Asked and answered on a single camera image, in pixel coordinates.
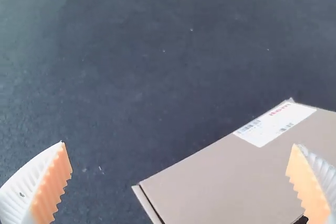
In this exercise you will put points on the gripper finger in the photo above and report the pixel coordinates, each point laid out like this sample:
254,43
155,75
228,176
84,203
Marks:
29,190
315,187

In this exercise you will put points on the cardboard box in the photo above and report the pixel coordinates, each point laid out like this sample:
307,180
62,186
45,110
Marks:
223,182

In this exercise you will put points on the black mat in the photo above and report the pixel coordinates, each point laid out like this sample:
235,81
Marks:
131,51

